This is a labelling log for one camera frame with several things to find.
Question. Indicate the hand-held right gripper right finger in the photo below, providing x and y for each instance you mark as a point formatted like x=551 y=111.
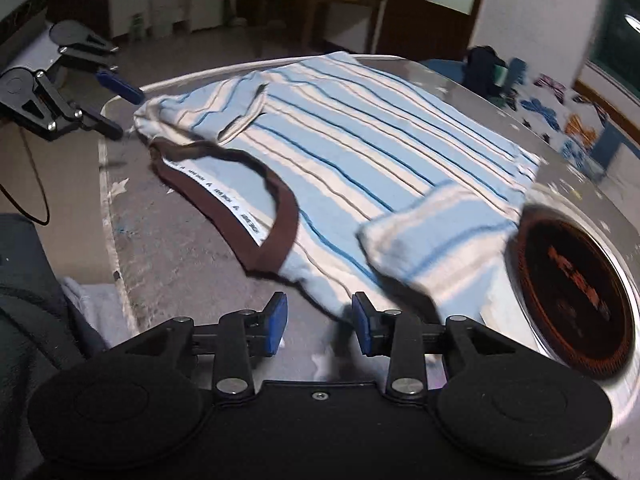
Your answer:
x=361 y=324

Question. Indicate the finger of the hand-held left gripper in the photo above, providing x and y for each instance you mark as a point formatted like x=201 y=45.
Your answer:
x=107 y=126
x=122 y=86

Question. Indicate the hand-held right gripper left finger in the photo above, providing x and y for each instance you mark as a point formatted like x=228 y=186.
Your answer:
x=276 y=324

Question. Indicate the blue white striped shirt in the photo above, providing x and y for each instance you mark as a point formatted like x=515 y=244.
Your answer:
x=350 y=135

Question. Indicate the white cloth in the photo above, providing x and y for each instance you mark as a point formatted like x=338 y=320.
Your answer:
x=97 y=305

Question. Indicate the person's dark clothing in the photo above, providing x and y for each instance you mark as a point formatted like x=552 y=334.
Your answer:
x=30 y=320

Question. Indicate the round black induction cooker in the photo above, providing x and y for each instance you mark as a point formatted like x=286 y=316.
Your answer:
x=575 y=285

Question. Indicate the blue chair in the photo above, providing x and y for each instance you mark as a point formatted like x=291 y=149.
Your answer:
x=442 y=67

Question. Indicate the butterfly printed blanket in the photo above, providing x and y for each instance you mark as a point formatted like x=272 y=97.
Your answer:
x=545 y=110

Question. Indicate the dark bag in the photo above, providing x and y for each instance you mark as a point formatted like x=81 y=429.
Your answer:
x=482 y=67

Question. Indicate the brown wooden door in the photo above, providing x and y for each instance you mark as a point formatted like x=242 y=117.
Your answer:
x=405 y=10

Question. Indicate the dark window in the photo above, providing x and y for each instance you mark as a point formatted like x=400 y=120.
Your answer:
x=617 y=20

